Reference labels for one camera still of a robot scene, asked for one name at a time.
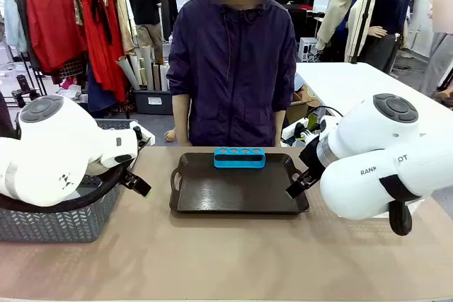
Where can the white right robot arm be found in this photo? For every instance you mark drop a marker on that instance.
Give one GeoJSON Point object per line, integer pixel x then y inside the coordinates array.
{"type": "Point", "coordinates": [371, 132]}

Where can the person's right forearm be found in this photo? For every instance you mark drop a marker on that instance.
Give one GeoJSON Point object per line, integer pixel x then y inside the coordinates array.
{"type": "Point", "coordinates": [181, 121]}

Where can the mannequin with beige coat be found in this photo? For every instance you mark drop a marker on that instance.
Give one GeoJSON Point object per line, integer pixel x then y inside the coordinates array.
{"type": "Point", "coordinates": [338, 8]}

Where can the green chair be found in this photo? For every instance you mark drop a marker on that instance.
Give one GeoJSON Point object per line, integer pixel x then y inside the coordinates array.
{"type": "Point", "coordinates": [313, 121]}

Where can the person's left forearm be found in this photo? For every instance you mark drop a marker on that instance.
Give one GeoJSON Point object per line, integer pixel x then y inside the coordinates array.
{"type": "Point", "coordinates": [279, 128]}

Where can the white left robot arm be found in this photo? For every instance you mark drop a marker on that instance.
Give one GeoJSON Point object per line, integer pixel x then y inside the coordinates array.
{"type": "Point", "coordinates": [53, 153]}

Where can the white monitor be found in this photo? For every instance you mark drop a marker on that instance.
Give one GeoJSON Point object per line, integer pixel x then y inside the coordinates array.
{"type": "Point", "coordinates": [322, 0]}

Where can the mannequin with navy top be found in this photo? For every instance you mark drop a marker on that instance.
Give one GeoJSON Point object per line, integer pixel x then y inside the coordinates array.
{"type": "Point", "coordinates": [389, 5]}

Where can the black hanging scarf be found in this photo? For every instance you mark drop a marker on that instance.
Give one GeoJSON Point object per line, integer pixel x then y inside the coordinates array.
{"type": "Point", "coordinates": [101, 12]}

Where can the dark brown serving tray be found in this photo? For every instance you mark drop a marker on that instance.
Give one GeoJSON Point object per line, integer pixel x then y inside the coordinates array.
{"type": "Point", "coordinates": [230, 192]}

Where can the red jacket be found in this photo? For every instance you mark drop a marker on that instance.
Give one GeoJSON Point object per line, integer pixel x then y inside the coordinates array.
{"type": "Point", "coordinates": [53, 26]}

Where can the dark grey storage bin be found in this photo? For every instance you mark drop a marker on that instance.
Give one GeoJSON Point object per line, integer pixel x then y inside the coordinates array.
{"type": "Point", "coordinates": [152, 102]}

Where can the grey paper roll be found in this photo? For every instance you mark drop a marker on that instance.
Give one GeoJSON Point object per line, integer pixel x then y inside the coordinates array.
{"type": "Point", "coordinates": [128, 74]}

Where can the red dress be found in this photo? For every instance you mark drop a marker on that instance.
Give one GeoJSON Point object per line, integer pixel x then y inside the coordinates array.
{"type": "Point", "coordinates": [102, 61]}

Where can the bystander in black shirt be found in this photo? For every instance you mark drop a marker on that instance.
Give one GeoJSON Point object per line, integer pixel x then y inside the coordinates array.
{"type": "Point", "coordinates": [143, 1]}

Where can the grey herringbone plastic basket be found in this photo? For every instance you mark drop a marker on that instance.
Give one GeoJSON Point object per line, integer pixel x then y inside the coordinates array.
{"type": "Point", "coordinates": [113, 123]}

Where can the person in purple jacket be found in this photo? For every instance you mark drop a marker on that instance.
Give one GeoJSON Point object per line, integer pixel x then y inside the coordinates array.
{"type": "Point", "coordinates": [230, 68]}

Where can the white table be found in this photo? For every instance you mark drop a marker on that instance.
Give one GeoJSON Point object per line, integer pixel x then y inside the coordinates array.
{"type": "Point", "coordinates": [347, 82]}

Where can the black camera stand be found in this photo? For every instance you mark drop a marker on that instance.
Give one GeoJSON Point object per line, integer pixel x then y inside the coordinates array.
{"type": "Point", "coordinates": [24, 90]}

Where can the bystander in grey trousers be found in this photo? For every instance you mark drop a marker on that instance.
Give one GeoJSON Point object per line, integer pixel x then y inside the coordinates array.
{"type": "Point", "coordinates": [437, 61]}

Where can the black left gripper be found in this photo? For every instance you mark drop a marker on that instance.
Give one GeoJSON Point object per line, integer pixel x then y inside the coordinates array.
{"type": "Point", "coordinates": [130, 167]}

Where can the beige hanging garment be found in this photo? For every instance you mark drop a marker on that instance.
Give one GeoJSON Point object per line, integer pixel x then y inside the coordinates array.
{"type": "Point", "coordinates": [125, 19]}

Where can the blue test tube rack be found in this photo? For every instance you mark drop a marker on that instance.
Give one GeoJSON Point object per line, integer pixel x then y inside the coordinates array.
{"type": "Point", "coordinates": [239, 162]}

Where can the cardboard box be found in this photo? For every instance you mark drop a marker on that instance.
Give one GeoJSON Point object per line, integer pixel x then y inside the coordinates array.
{"type": "Point", "coordinates": [301, 104]}

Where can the large grey plastic basket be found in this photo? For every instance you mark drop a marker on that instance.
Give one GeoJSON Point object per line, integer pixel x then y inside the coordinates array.
{"type": "Point", "coordinates": [53, 224]}

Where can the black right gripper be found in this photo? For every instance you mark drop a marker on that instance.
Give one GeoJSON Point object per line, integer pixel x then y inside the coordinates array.
{"type": "Point", "coordinates": [311, 157]}

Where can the light grey hanging garment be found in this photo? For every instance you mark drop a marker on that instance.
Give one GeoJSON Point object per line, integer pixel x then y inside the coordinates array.
{"type": "Point", "coordinates": [14, 15]}

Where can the white computer case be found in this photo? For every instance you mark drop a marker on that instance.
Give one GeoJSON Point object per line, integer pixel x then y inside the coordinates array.
{"type": "Point", "coordinates": [308, 49]}

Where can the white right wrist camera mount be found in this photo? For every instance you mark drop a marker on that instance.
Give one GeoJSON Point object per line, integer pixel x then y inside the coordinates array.
{"type": "Point", "coordinates": [327, 126]}

